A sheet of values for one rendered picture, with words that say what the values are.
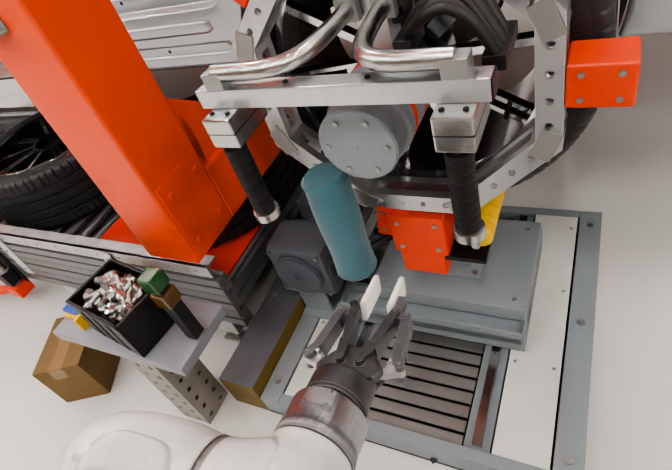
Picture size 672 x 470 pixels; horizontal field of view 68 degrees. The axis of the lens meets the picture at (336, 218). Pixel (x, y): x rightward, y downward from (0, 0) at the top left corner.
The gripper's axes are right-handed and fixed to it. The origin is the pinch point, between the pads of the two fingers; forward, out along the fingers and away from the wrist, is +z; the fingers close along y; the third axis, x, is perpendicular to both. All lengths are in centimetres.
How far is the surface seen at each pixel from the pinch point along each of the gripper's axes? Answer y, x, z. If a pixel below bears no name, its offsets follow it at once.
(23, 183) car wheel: 153, 7, 54
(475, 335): -4, 47, 46
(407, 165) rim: 6.8, -2.3, 41.5
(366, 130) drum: 2.9, -21.3, 10.8
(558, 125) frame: -22.3, -15.5, 25.3
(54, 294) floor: 169, 59, 54
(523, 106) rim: -16.7, -15.1, 36.8
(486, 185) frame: -10.8, -3.4, 29.6
